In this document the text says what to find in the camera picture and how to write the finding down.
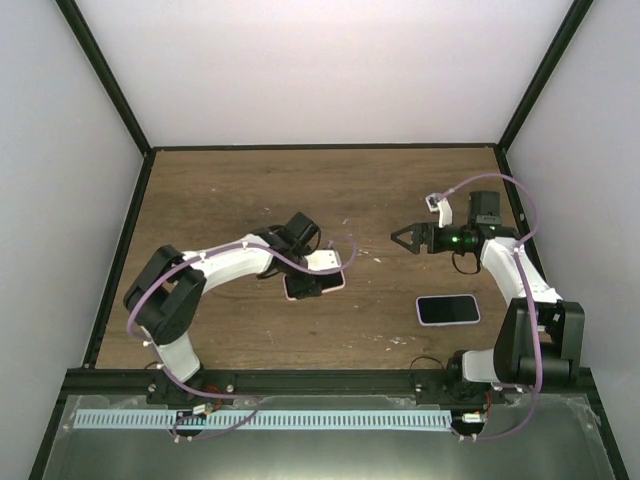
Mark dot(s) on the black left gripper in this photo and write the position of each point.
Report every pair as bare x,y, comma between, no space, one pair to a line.
306,287

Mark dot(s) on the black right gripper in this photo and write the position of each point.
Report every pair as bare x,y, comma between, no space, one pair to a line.
417,234

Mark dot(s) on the pink phone case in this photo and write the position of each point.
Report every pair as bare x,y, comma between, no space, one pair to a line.
338,286

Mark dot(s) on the black phone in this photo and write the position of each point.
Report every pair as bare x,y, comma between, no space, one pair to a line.
447,310

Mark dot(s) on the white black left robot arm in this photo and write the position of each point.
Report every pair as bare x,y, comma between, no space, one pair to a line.
163,299

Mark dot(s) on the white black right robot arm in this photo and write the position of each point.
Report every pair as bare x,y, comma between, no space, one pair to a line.
540,340

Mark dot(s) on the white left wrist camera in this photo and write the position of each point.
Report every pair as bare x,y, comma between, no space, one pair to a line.
323,260

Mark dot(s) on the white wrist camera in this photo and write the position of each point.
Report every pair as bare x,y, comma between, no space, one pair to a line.
439,204
323,260

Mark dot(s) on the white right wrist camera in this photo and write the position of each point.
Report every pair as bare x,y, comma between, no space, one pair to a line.
439,204

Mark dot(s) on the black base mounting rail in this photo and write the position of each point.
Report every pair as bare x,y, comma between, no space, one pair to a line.
423,385

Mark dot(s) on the light blue slotted cable duct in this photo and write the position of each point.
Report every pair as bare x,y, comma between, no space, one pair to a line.
307,420

